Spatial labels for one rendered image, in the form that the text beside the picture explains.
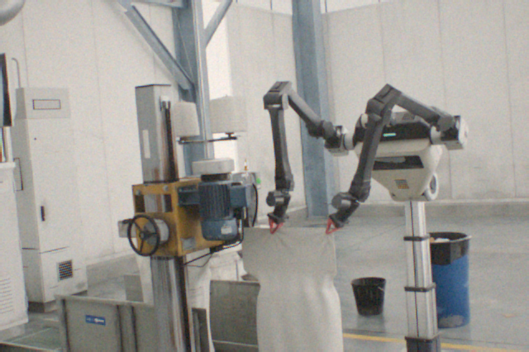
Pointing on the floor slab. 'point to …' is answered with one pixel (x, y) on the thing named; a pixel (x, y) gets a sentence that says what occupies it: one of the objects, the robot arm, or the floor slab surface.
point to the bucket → (369, 295)
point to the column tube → (173, 318)
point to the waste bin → (450, 278)
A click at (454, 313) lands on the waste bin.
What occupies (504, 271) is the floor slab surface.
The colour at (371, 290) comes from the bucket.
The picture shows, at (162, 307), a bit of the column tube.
